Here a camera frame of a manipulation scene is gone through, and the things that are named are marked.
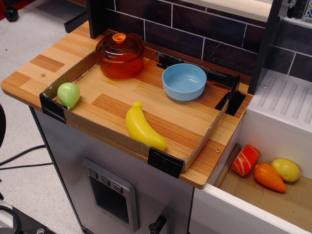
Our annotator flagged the green toy pear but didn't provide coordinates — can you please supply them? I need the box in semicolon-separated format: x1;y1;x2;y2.
57;82;80;110

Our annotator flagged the light blue bowl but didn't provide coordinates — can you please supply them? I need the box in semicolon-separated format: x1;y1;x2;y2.
162;63;207;101

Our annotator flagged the yellow toy banana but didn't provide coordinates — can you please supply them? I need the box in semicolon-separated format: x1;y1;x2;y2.
125;101;167;151

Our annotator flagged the cardboard fence with black tape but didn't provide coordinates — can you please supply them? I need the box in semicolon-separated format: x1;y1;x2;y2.
39;43;249;177

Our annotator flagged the orange transparent pot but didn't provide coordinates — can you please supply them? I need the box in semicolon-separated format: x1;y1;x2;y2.
96;52;144;79

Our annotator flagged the orange transparent pot lid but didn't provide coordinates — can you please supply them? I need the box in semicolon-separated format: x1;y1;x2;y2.
95;33;145;66

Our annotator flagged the grey toy dishwasher cabinet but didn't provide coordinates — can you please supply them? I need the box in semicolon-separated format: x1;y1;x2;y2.
32;110;194;234

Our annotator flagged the orange salmon sushi toy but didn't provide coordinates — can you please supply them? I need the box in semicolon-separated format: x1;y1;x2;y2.
231;145;259;176

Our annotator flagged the white toy sink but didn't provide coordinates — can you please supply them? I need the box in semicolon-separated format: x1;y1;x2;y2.
189;71;312;234

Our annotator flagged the orange toy carrot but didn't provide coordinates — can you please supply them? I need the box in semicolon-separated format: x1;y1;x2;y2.
253;163;287;193

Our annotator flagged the yellow toy lemon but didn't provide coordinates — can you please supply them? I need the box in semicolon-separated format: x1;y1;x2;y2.
271;158;300;182

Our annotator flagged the black caster wheel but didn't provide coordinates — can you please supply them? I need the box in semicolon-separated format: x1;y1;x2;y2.
4;6;19;22

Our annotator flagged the black oven handle knob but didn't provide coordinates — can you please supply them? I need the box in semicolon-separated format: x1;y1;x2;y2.
148;215;167;234

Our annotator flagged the black cable on floor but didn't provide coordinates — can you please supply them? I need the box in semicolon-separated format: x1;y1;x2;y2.
0;144;53;171

